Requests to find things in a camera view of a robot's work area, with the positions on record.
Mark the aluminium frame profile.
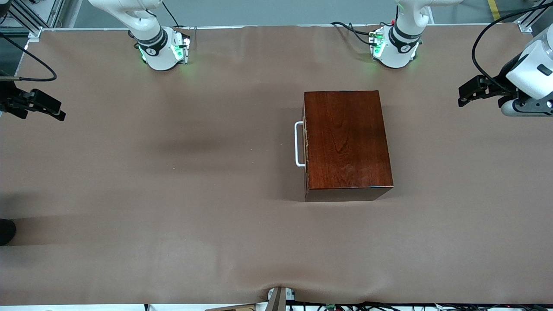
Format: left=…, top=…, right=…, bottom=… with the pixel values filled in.
left=514, top=0, right=547, bottom=33
left=0, top=0, right=65, bottom=40

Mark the wooden drawer with white handle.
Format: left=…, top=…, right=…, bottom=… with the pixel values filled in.
left=295, top=104, right=309, bottom=193

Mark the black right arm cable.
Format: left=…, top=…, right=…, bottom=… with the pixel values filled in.
left=0, top=32, right=57, bottom=83

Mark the black round object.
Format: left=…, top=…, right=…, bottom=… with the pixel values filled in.
left=0, top=218, right=17, bottom=247

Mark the black base cable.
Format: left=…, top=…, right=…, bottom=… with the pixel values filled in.
left=162, top=0, right=181, bottom=29

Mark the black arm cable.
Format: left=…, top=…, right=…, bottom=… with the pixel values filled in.
left=0, top=32, right=57, bottom=83
left=472, top=2, right=553, bottom=93

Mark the brown table cover mat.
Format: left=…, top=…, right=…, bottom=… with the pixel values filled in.
left=0, top=22, right=553, bottom=305

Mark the dark wooden cabinet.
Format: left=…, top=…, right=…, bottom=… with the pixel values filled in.
left=302, top=90, right=394, bottom=203

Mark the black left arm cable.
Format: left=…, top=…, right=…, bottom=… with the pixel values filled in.
left=472, top=2, right=553, bottom=93

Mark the grey metal bracket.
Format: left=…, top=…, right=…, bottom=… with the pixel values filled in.
left=266, top=286, right=298, bottom=311

